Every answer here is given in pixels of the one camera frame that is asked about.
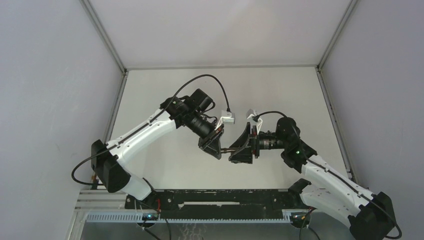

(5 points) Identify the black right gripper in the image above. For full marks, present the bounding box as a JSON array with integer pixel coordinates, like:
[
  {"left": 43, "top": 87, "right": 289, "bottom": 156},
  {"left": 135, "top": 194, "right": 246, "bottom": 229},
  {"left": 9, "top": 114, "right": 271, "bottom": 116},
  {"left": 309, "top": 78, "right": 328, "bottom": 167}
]
[{"left": 229, "top": 121, "right": 288, "bottom": 164}]

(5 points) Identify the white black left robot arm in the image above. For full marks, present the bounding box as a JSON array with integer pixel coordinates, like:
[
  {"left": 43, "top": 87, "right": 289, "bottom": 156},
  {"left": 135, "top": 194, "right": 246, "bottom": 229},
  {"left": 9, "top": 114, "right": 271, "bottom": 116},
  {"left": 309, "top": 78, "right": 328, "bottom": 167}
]
[{"left": 91, "top": 89, "right": 224, "bottom": 209}]

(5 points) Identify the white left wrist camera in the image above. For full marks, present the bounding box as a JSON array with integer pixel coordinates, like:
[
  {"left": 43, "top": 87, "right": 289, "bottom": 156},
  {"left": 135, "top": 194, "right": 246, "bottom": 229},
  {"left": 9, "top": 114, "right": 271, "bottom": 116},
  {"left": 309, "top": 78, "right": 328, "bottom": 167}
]
[{"left": 214, "top": 110, "right": 236, "bottom": 130}]

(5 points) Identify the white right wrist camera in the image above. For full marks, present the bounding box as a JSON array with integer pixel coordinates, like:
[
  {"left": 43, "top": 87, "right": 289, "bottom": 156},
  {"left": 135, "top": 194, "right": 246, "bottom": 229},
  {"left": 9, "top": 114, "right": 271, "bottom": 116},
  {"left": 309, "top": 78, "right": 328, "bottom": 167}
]
[{"left": 246, "top": 108, "right": 263, "bottom": 133}]

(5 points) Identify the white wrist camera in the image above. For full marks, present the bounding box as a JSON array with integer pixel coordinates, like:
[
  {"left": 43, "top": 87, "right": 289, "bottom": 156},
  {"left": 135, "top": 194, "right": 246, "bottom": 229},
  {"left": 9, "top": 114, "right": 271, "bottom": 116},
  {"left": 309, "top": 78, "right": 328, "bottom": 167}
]
[
  {"left": 214, "top": 110, "right": 236, "bottom": 130},
  {"left": 246, "top": 108, "right": 263, "bottom": 133}
]

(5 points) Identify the metal water faucet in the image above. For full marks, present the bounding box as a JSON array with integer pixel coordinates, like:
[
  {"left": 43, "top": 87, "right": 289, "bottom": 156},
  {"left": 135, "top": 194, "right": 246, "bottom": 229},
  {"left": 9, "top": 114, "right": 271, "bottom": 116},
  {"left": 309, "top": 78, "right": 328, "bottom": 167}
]
[{"left": 220, "top": 148, "right": 236, "bottom": 154}]

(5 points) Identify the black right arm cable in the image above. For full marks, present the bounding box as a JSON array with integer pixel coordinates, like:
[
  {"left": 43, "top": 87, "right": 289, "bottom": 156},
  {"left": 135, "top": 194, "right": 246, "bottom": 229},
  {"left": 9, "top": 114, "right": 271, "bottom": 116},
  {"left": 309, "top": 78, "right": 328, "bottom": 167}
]
[{"left": 253, "top": 110, "right": 403, "bottom": 240}]

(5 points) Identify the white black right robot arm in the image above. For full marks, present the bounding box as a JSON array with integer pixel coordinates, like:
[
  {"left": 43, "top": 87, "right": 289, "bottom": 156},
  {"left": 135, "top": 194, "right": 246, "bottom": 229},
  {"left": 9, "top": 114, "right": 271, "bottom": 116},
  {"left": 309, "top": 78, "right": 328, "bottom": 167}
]
[{"left": 229, "top": 117, "right": 403, "bottom": 240}]

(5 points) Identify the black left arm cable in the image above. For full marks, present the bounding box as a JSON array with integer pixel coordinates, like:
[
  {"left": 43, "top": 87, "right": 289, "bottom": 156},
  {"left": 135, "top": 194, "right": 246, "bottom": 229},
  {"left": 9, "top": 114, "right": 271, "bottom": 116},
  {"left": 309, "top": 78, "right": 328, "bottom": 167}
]
[{"left": 71, "top": 74, "right": 232, "bottom": 186}]

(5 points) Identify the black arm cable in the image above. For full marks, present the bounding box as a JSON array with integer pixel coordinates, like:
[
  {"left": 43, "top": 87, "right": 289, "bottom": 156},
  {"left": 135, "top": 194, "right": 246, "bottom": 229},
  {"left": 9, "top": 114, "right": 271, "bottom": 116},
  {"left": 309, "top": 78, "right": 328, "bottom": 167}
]
[
  {"left": 253, "top": 110, "right": 403, "bottom": 240},
  {"left": 71, "top": 74, "right": 232, "bottom": 186}
]

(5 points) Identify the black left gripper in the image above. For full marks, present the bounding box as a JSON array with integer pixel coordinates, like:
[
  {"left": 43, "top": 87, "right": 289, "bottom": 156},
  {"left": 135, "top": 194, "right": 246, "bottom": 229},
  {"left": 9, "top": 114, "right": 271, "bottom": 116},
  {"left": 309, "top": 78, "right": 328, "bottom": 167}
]
[{"left": 187, "top": 112, "right": 224, "bottom": 160}]

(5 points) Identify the white slotted cable duct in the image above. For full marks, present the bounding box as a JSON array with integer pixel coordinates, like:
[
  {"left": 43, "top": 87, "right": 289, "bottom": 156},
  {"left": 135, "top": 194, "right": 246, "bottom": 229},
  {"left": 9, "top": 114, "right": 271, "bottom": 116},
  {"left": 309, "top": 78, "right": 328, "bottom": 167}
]
[{"left": 86, "top": 211, "right": 299, "bottom": 224}]

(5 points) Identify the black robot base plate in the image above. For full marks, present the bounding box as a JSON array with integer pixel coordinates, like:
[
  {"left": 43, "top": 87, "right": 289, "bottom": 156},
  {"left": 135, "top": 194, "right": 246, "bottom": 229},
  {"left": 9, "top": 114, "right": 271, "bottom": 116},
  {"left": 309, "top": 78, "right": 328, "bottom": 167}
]
[{"left": 124, "top": 189, "right": 308, "bottom": 221}]

